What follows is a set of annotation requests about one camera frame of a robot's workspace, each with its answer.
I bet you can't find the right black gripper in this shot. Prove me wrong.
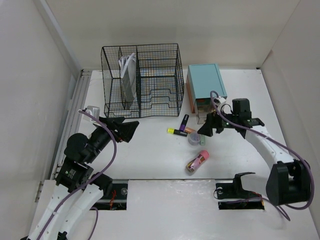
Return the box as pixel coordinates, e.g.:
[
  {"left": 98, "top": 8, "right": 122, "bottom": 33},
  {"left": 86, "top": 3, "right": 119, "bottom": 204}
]
[{"left": 196, "top": 107, "right": 238, "bottom": 137}]

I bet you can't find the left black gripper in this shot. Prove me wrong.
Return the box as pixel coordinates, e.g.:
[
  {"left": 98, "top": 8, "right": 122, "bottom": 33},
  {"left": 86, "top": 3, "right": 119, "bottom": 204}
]
[{"left": 85, "top": 115, "right": 139, "bottom": 163}]

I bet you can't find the clear drawer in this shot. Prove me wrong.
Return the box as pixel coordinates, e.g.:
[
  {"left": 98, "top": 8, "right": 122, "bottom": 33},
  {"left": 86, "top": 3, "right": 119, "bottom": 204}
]
[{"left": 194, "top": 98, "right": 215, "bottom": 125}]

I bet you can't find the clear jar of pins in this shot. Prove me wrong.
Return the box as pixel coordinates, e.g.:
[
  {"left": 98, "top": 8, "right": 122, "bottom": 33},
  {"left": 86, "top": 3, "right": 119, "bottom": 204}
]
[{"left": 188, "top": 131, "right": 202, "bottom": 146}]

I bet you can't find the grey booklet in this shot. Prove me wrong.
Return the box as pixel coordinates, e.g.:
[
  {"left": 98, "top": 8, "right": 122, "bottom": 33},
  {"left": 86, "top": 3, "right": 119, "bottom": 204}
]
[{"left": 118, "top": 52, "right": 137, "bottom": 110}]

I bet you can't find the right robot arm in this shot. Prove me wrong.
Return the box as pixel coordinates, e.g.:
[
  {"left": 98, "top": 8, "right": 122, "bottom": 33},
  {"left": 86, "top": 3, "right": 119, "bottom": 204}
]
[{"left": 198, "top": 96, "right": 315, "bottom": 210}]

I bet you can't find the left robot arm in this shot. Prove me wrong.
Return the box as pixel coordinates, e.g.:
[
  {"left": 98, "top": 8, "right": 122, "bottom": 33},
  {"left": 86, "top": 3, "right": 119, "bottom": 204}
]
[{"left": 25, "top": 114, "right": 139, "bottom": 240}]

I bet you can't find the green highlighter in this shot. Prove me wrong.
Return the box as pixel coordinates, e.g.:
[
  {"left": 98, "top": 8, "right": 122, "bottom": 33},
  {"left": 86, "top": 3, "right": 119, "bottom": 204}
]
[{"left": 199, "top": 135, "right": 206, "bottom": 146}]

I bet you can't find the orange highlighter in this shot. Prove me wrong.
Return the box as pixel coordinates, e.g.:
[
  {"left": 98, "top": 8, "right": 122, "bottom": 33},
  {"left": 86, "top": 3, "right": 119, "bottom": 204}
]
[{"left": 184, "top": 127, "right": 196, "bottom": 134}]

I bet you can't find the purple highlighter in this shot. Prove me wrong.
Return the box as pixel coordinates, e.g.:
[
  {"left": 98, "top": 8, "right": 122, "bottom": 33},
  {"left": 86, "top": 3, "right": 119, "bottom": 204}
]
[{"left": 179, "top": 114, "right": 189, "bottom": 132}]

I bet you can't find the pink capped clear tube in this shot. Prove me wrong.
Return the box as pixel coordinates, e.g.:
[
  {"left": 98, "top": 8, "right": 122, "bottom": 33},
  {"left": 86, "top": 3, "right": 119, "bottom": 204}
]
[{"left": 185, "top": 150, "right": 210, "bottom": 173}]

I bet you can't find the yellow highlighter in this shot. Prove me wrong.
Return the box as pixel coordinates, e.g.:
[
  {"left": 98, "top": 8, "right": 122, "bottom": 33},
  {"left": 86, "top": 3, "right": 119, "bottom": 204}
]
[{"left": 167, "top": 128, "right": 188, "bottom": 137}]

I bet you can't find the teal drawer box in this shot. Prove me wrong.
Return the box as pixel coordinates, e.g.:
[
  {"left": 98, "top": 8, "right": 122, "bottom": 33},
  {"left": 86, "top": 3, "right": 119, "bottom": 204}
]
[{"left": 186, "top": 63, "right": 228, "bottom": 114}]

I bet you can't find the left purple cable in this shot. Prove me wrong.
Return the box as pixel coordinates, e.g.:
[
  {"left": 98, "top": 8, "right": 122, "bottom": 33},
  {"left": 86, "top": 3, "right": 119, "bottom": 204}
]
[{"left": 33, "top": 108, "right": 118, "bottom": 240}]

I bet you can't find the purple cable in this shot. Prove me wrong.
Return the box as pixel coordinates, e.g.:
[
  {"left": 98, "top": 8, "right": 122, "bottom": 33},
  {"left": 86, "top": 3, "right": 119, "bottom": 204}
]
[
  {"left": 33, "top": 108, "right": 118, "bottom": 240},
  {"left": 209, "top": 90, "right": 315, "bottom": 222}
]

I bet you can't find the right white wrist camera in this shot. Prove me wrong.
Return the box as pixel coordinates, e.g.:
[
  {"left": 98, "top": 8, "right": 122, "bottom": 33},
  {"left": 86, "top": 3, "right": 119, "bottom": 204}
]
[{"left": 213, "top": 96, "right": 226, "bottom": 110}]

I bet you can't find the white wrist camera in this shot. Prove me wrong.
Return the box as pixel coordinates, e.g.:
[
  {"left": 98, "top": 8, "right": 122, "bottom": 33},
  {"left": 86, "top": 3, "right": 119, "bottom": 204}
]
[
  {"left": 78, "top": 105, "right": 100, "bottom": 123},
  {"left": 213, "top": 96, "right": 226, "bottom": 110}
]

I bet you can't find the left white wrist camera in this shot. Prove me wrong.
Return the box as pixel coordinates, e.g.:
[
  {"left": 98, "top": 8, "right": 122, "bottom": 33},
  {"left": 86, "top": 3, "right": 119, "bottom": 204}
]
[{"left": 78, "top": 105, "right": 100, "bottom": 123}]

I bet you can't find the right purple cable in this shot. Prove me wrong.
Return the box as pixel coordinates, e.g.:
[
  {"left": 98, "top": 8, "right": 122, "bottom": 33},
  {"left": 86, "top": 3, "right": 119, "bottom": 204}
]
[{"left": 209, "top": 90, "right": 315, "bottom": 222}]

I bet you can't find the black wire mesh organizer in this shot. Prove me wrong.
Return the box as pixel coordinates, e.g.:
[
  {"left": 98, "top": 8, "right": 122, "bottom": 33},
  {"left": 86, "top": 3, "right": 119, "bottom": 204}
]
[{"left": 101, "top": 43, "right": 184, "bottom": 119}]

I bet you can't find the aluminium rail frame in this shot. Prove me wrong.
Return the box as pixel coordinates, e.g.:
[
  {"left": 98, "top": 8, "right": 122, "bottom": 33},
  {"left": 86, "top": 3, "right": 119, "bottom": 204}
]
[{"left": 34, "top": 69, "right": 92, "bottom": 202}]

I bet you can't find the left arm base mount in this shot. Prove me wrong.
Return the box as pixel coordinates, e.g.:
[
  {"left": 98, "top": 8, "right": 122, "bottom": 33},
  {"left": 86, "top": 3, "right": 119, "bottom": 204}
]
[{"left": 93, "top": 179, "right": 129, "bottom": 211}]

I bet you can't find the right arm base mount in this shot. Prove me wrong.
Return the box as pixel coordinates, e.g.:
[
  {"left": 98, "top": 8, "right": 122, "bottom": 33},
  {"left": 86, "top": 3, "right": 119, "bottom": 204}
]
[{"left": 215, "top": 182, "right": 265, "bottom": 210}]

